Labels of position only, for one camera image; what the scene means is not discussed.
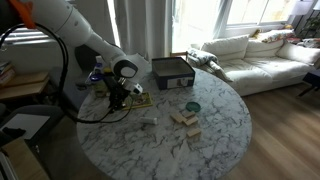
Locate small white bottle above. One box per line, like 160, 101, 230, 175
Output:
139, 116, 159, 126

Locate light grey curtain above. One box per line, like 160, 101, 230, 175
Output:
74, 0, 175, 62

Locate clear plastic container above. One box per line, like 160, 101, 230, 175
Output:
84, 66, 113, 99

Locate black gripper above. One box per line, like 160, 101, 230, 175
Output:
103, 75, 131, 113

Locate patterned cushion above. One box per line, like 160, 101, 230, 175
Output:
256, 28, 296, 44

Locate dark open cardboard box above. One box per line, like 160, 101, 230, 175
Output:
151, 56, 197, 91

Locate yellow soft toy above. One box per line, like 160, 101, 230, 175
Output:
249, 28, 263, 40

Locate orange strap on arm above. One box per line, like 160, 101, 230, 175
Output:
7, 0, 36, 30

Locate white throw pillow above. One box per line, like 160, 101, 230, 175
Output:
275, 40, 320, 67

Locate white sofa back cushion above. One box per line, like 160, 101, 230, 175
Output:
244, 38, 288, 60
201, 34, 251, 63

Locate dark coffee table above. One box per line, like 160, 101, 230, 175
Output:
298, 71, 320, 98

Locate green house plant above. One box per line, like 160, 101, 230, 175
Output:
299, 16, 320, 38

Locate light wooden block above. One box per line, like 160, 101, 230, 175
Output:
181, 110, 197, 119
184, 116, 200, 127
186, 127, 203, 139
170, 112, 188, 124

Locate white sofa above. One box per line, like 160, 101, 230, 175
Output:
199, 34, 320, 98

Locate stacked books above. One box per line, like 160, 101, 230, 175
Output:
0, 61, 16, 87

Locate green round lid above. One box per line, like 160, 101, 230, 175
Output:
185, 101, 202, 113

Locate white paper sheet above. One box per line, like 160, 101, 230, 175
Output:
1, 113, 51, 141

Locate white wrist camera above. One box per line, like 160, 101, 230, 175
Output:
130, 82, 145, 96

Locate wooden desk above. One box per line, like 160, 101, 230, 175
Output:
0, 71, 51, 102

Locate natural wooden chair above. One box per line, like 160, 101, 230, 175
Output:
169, 50, 190, 62

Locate purple cap clear bottle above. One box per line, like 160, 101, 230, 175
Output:
88, 63, 104, 88

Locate yellow dog picture book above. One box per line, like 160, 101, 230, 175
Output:
121, 91, 154, 111

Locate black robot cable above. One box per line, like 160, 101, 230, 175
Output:
0, 23, 135, 125

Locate grey upholstered chair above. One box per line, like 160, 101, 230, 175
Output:
0, 104, 65, 149

